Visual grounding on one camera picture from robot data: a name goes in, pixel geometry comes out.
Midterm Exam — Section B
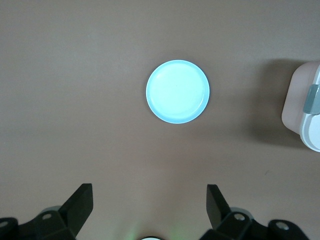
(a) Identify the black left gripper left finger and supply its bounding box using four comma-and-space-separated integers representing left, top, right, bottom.
58, 183, 94, 240

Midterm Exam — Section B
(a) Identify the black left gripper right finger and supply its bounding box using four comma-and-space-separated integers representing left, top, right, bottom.
206, 184, 238, 230

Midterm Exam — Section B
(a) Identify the brown table mat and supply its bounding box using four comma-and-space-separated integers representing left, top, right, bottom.
0, 0, 320, 240

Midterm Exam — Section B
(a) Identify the light blue round plate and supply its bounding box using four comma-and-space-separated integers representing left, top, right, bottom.
145, 59, 210, 125

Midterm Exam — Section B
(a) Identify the white lidded storage box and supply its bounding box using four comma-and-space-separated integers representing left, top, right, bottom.
281, 61, 320, 153

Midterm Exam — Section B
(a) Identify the grey box latch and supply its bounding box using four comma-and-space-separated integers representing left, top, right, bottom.
301, 84, 320, 115

